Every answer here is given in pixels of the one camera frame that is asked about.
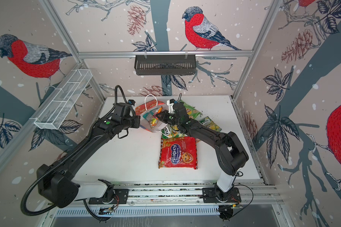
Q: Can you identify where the red paper gift bag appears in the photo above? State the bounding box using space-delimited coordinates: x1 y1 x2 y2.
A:
135 94 168 133

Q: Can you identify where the green yellow candy packet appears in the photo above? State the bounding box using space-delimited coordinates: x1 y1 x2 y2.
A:
161 125 187 139
199 116 222 132

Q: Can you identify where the green chips bag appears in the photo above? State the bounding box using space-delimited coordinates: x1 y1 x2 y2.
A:
180 100 202 120

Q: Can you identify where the red snack bag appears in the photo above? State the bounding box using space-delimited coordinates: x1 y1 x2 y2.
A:
158 137 198 169

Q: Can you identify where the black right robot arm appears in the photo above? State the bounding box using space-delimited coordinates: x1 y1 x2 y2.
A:
156 102 249 201

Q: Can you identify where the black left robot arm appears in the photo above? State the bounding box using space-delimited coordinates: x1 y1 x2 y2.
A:
37 100 140 208

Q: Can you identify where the black hanging basket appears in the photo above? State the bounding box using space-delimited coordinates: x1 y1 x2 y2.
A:
134 54 197 76

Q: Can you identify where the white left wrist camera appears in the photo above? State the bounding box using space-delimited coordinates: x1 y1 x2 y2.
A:
128 99 135 106

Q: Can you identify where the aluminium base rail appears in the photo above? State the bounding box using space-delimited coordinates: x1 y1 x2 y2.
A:
55 182 284 218

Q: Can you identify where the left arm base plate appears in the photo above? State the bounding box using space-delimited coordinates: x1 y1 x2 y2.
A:
89 189 129 205

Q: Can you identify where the white wire mesh shelf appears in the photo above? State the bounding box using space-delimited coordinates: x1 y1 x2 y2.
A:
34 69 92 130

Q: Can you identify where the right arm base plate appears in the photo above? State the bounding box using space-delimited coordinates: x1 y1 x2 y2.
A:
200 187 241 203

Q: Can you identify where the horizontal aluminium frame bar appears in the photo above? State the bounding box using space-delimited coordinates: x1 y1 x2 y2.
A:
77 50 254 59

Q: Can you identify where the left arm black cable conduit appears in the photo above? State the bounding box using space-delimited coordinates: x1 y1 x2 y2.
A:
19 85 131 222

